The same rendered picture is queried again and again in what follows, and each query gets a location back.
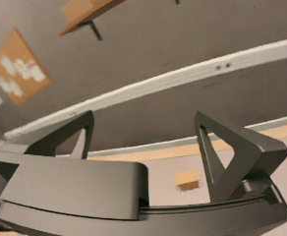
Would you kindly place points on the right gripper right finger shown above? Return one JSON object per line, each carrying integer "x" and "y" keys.
{"x": 255, "y": 155}

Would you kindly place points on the tan cardboard box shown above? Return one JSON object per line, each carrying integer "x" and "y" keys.
{"x": 184, "y": 180}

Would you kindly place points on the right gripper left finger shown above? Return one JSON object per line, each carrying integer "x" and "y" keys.
{"x": 45, "y": 140}

